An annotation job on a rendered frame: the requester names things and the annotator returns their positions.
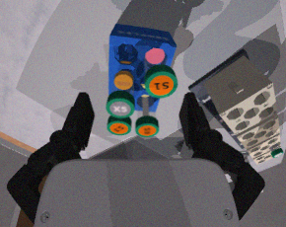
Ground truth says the beige bucket adapter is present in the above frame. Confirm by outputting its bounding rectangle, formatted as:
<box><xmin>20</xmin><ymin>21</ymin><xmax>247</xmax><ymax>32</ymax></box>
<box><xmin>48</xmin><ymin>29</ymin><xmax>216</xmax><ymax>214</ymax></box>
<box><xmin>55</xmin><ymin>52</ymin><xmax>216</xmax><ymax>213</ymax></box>
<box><xmin>253</xmin><ymin>151</ymin><xmax>273</xmax><ymax>165</ymax></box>
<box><xmin>203</xmin><ymin>56</ymin><xmax>277</xmax><ymax>135</ymax></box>
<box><xmin>247</xmin><ymin>133</ymin><xmax>281</xmax><ymax>158</ymax></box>
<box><xmin>237</xmin><ymin>113</ymin><xmax>280</xmax><ymax>149</ymax></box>

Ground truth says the blue tube rack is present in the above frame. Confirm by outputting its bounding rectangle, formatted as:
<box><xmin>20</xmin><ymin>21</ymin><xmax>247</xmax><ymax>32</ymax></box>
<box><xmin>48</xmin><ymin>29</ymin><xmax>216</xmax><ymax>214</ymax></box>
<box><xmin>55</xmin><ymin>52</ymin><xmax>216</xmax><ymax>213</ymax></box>
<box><xmin>108</xmin><ymin>24</ymin><xmax>177</xmax><ymax>111</ymax></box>

